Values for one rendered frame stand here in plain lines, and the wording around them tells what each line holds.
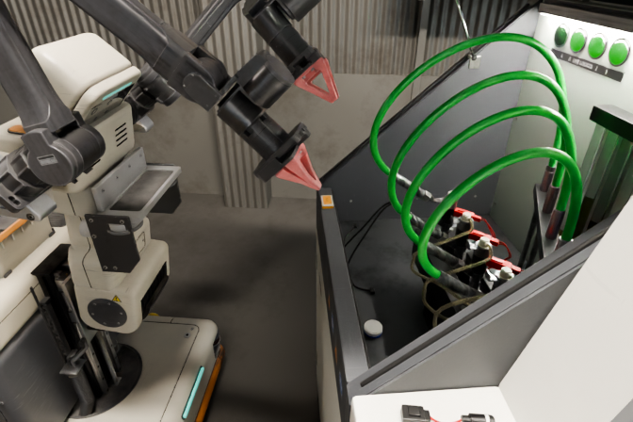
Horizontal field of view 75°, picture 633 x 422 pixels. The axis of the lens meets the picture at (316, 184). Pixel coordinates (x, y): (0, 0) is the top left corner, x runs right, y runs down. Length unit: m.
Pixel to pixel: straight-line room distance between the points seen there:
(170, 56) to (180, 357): 1.22
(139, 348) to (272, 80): 1.32
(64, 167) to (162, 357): 1.04
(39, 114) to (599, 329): 0.83
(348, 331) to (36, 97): 0.64
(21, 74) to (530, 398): 0.87
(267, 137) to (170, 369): 1.15
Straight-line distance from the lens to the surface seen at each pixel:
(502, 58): 1.19
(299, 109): 2.68
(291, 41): 0.78
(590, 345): 0.60
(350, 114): 2.67
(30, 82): 0.79
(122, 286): 1.18
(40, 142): 0.79
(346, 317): 0.80
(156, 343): 1.73
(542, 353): 0.65
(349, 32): 2.56
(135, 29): 0.67
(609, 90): 0.98
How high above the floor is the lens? 1.54
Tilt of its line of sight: 29 degrees down
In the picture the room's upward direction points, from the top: straight up
